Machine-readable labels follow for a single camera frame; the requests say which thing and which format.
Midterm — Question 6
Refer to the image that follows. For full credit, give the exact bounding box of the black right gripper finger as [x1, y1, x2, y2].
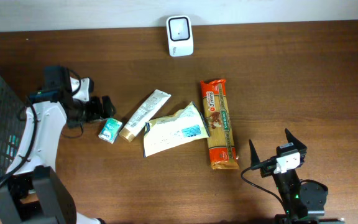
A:
[249, 139, 260, 167]
[285, 128, 307, 151]

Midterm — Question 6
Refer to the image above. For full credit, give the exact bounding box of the orange spaghetti packet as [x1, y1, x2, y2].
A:
[201, 79, 239, 170]

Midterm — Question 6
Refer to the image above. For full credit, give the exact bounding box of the teal tissue pack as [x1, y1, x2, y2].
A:
[98, 118, 122, 144]

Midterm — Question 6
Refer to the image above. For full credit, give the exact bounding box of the white cream tube gold cap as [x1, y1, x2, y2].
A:
[119, 90, 171, 142]

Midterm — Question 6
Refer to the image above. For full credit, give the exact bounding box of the cream yellow snack bag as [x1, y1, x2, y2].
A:
[143, 101, 210, 157]

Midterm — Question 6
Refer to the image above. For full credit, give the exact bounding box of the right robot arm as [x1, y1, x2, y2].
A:
[245, 129, 328, 223]

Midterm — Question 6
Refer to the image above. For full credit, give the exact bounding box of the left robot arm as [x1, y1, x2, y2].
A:
[0, 65, 116, 223]

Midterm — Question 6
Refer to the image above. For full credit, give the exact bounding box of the white barcode scanner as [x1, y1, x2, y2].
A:
[166, 15, 194, 57]

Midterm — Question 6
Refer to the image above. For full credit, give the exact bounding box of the black left camera cable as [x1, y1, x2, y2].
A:
[60, 68, 85, 139]

